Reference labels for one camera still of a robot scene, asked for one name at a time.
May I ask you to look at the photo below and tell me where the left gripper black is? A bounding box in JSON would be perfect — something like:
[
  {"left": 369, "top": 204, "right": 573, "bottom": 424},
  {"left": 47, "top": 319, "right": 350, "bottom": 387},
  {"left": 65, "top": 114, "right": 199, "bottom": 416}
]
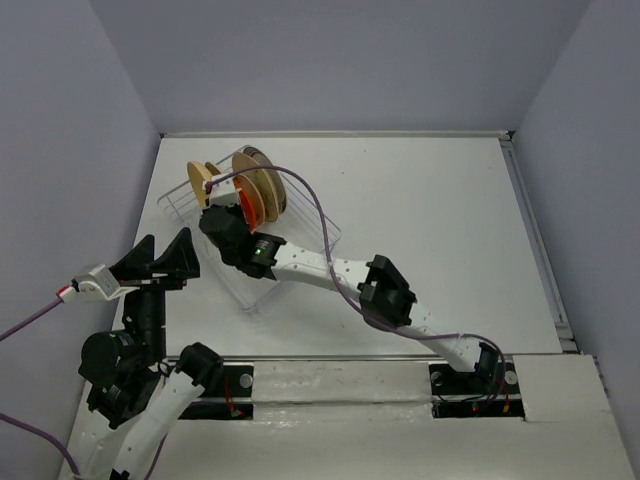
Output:
[{"left": 113, "top": 223, "right": 202, "bottom": 359}]

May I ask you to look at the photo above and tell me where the orange round plate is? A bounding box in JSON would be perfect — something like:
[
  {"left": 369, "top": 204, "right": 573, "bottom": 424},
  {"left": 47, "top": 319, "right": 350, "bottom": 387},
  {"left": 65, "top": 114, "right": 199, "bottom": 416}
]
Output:
[{"left": 233, "top": 175, "right": 265, "bottom": 232}]

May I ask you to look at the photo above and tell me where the large yellow round plate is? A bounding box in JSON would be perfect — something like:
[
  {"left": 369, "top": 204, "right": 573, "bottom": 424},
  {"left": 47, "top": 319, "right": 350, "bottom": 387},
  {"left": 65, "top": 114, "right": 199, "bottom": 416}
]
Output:
[{"left": 186, "top": 161, "right": 212, "bottom": 209}]

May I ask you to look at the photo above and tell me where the beige floral square plate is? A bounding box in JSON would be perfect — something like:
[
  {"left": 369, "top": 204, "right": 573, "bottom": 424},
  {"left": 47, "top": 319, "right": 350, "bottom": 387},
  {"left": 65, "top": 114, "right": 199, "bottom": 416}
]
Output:
[{"left": 232, "top": 152, "right": 280, "bottom": 223}]

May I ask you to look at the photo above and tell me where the yellow bamboo pattern plate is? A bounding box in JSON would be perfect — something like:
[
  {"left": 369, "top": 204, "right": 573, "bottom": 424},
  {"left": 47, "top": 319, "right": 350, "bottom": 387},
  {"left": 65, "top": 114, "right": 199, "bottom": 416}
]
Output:
[{"left": 205, "top": 162, "right": 221, "bottom": 176}]

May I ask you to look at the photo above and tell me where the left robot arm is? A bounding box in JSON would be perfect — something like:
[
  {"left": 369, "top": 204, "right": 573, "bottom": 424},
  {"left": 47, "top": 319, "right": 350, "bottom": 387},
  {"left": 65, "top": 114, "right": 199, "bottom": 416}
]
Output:
[{"left": 57, "top": 228, "right": 223, "bottom": 479}]

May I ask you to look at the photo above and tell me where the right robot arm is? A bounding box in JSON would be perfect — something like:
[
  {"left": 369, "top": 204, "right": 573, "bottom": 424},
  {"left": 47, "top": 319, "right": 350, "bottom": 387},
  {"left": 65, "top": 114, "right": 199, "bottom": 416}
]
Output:
[{"left": 199, "top": 206, "right": 506, "bottom": 392}]

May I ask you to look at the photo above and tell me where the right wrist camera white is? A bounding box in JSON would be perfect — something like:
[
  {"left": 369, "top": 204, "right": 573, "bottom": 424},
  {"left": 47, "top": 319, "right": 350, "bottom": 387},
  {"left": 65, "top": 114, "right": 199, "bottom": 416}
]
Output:
[{"left": 205, "top": 174, "right": 239, "bottom": 207}]

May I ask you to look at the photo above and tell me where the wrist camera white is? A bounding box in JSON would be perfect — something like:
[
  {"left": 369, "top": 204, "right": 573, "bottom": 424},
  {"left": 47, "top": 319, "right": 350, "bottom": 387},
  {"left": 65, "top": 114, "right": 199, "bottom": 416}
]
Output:
[
  {"left": 205, "top": 174, "right": 239, "bottom": 207},
  {"left": 56, "top": 264, "right": 128, "bottom": 304}
]

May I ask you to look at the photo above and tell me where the clear wire dish rack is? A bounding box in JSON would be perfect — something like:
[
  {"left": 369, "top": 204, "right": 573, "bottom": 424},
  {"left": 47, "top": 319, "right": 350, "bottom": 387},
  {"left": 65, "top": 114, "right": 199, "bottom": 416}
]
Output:
[{"left": 158, "top": 145, "right": 341, "bottom": 311}]

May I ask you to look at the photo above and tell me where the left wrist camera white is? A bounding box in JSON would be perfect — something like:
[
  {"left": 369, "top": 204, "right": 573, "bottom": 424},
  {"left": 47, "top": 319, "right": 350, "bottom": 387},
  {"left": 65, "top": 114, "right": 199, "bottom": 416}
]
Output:
[{"left": 56, "top": 264, "right": 128, "bottom": 304}]

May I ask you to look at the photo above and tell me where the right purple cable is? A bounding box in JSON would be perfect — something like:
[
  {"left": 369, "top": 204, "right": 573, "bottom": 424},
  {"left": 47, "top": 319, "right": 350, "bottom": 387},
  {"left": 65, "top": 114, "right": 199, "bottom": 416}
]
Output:
[{"left": 205, "top": 166, "right": 511, "bottom": 406}]

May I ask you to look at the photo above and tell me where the purple cable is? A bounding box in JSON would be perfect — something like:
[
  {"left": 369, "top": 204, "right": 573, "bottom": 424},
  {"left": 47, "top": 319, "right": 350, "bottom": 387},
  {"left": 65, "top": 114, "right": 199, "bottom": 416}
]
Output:
[
  {"left": 0, "top": 294, "right": 81, "bottom": 476},
  {"left": 205, "top": 166, "right": 511, "bottom": 406}
]

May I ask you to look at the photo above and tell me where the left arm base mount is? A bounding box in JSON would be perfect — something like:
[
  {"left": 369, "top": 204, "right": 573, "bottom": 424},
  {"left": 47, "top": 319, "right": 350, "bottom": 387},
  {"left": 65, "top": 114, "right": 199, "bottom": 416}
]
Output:
[{"left": 179, "top": 363, "right": 254, "bottom": 421}]

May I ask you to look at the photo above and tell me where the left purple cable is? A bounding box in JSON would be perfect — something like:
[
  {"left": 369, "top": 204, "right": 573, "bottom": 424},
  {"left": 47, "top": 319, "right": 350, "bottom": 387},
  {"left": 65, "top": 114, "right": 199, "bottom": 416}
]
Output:
[{"left": 0, "top": 294, "right": 81, "bottom": 476}]

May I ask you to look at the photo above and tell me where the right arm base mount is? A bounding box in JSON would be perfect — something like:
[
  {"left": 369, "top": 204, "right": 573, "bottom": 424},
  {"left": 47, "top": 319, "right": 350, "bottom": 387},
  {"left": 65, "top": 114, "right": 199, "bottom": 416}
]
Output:
[{"left": 429, "top": 360, "right": 525, "bottom": 419}]

